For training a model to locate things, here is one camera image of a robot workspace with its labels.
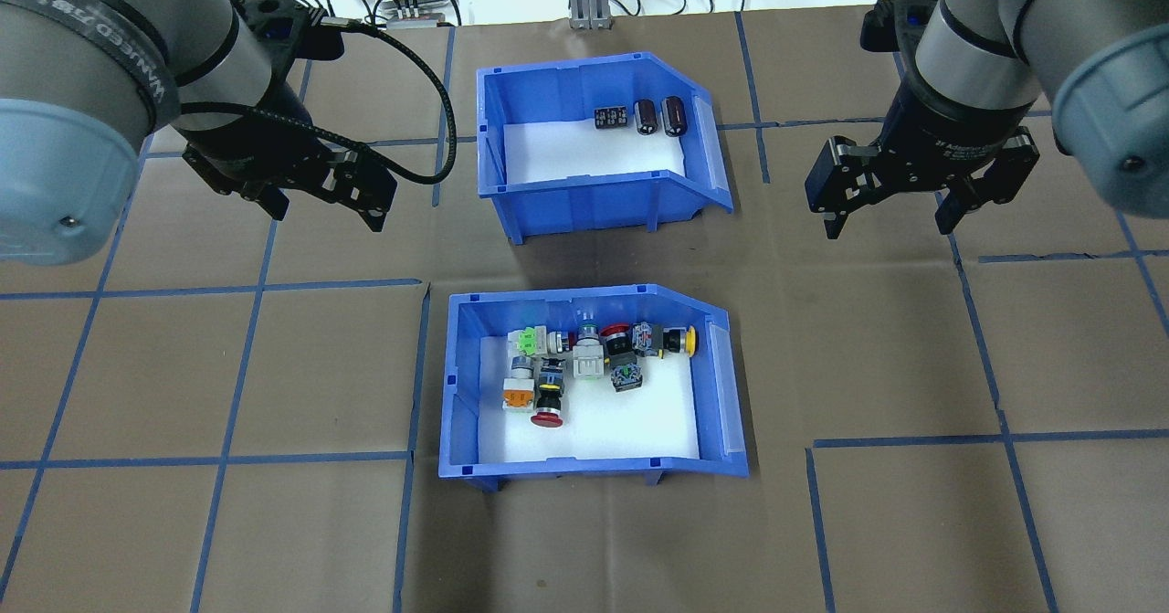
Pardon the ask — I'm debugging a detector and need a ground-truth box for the blue bin with capacitors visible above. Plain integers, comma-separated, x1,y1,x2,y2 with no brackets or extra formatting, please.
475,50,734,247

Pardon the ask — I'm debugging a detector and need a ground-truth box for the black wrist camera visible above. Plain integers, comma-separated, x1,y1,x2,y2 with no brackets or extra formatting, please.
860,0,946,57
233,0,346,64

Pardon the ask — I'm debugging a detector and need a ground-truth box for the red emergency stop button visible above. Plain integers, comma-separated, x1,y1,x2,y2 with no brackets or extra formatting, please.
598,321,637,360

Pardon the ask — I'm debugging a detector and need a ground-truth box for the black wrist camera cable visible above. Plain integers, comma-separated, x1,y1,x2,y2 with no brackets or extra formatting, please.
169,17,458,185

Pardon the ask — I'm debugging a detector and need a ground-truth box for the push button with green block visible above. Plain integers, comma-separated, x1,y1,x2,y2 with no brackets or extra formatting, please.
510,326,576,358

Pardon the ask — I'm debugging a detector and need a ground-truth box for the red mushroom push button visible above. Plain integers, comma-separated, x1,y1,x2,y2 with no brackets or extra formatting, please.
532,357,567,428

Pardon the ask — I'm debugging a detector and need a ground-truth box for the blue bin with push buttons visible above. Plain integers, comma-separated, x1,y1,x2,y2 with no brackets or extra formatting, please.
438,284,752,493

